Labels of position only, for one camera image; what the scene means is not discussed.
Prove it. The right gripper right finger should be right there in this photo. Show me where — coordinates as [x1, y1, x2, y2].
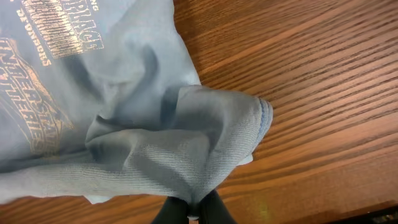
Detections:
[198, 190, 237, 224]

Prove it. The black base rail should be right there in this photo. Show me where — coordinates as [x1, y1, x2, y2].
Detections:
[329, 206, 397, 224]

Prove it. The light blue printed t-shirt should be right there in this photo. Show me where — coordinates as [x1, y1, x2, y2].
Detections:
[1, 0, 273, 205]

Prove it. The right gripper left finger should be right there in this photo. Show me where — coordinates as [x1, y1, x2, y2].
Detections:
[152, 197, 189, 224]

